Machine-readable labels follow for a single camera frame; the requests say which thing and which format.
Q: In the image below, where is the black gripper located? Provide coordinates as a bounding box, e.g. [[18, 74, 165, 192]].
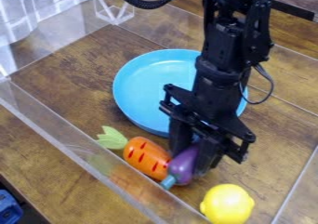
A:
[[161, 57, 257, 177]]

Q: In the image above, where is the purple toy eggplant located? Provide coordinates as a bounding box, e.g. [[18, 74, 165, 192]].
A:
[[161, 145, 200, 190]]

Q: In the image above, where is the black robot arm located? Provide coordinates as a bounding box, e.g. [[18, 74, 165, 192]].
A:
[[161, 0, 274, 176]]

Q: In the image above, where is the blue round tray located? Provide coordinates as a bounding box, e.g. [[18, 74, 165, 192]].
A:
[[113, 48, 250, 138]]

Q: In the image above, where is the orange toy carrot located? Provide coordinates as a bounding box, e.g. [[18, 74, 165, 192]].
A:
[[98, 125, 171, 180]]

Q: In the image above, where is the yellow toy lemon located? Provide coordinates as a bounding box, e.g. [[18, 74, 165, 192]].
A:
[[201, 184, 256, 224]]

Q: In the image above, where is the blue object at corner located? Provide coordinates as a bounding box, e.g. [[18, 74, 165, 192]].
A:
[[0, 190, 24, 224]]

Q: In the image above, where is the white checkered curtain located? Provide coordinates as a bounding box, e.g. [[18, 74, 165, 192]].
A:
[[0, 0, 126, 46]]

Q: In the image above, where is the clear acrylic enclosure wall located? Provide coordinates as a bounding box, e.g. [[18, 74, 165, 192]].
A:
[[0, 0, 318, 224]]

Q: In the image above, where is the black cable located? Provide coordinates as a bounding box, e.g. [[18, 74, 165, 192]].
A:
[[111, 0, 276, 105]]

